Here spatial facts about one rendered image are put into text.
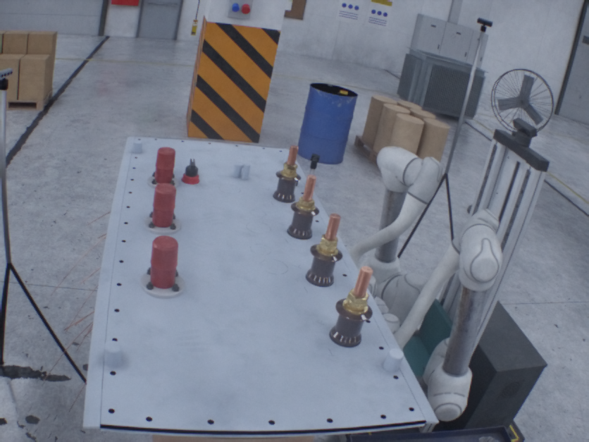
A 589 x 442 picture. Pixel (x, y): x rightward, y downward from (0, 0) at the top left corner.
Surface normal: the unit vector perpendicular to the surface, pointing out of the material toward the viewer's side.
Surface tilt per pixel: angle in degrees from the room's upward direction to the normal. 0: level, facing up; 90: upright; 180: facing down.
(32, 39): 90
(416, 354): 0
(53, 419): 0
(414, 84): 90
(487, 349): 0
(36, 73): 90
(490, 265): 85
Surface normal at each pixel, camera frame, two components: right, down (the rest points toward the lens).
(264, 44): 0.21, 0.48
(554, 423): 0.19, -0.88
